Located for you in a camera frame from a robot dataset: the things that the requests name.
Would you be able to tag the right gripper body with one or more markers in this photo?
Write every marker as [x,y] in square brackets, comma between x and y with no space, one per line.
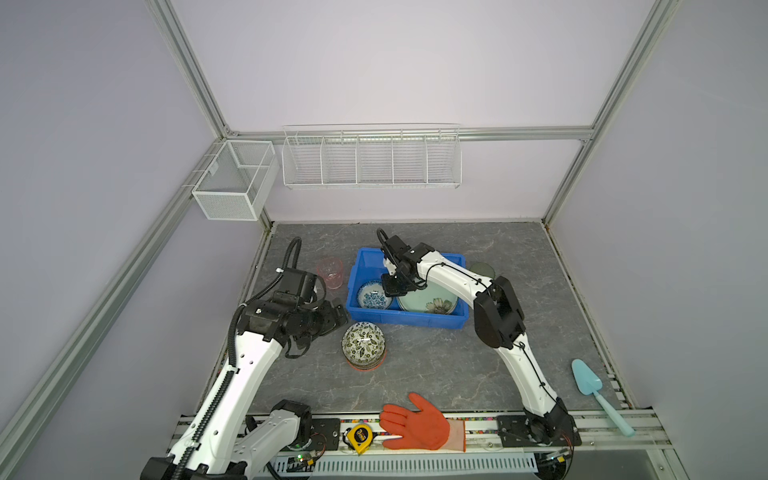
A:
[396,284]

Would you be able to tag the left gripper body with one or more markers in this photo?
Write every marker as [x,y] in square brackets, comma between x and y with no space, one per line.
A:
[311,322]

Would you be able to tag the black floral bowl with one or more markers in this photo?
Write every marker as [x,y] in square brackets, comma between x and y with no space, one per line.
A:
[363,342]

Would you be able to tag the blue patterned bowl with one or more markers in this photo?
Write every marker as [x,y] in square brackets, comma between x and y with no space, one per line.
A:
[371,295]

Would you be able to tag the mint green flower plate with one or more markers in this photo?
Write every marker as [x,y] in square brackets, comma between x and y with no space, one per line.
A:
[434,299]

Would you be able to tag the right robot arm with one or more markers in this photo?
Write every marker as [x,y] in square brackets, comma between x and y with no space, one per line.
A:
[498,323]

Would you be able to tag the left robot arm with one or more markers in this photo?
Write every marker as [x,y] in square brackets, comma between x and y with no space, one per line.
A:
[214,446]

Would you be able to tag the blue plastic bin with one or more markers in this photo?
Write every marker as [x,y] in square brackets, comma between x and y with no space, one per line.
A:
[369,266]

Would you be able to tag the pink transparent cup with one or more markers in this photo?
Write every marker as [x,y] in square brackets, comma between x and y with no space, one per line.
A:
[331,270]

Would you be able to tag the green transparent cup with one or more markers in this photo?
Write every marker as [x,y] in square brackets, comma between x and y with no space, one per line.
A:
[483,269]

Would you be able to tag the yellow tape measure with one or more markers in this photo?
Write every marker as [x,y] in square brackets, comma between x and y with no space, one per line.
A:
[359,437]

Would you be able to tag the white mesh basket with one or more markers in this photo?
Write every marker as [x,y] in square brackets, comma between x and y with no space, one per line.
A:
[237,180]

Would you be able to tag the red rubber glove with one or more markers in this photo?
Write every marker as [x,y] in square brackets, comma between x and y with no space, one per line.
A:
[425,428]

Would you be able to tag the light blue spatula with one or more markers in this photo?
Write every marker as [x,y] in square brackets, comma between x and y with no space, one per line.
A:
[590,384]

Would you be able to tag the white wire wall rack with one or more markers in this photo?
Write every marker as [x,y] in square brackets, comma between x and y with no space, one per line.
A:
[406,155]

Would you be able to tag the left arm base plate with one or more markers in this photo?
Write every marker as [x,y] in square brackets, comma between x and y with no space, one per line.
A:
[324,434]

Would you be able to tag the white vented rail cover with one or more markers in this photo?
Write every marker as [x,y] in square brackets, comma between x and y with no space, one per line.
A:
[409,465]

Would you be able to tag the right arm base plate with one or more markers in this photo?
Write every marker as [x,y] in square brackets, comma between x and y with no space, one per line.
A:
[517,431]

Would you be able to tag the aluminium frame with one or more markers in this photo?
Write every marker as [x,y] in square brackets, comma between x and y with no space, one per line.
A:
[30,420]

